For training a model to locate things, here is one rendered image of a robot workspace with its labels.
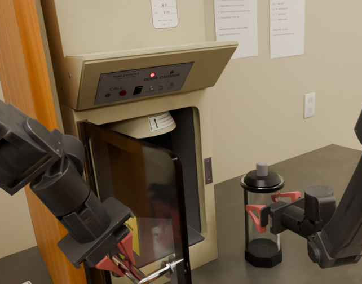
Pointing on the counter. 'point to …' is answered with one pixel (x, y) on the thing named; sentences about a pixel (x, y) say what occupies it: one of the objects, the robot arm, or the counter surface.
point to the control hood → (221, 53)
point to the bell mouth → (145, 125)
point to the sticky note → (133, 233)
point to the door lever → (123, 263)
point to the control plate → (137, 77)
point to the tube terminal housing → (74, 44)
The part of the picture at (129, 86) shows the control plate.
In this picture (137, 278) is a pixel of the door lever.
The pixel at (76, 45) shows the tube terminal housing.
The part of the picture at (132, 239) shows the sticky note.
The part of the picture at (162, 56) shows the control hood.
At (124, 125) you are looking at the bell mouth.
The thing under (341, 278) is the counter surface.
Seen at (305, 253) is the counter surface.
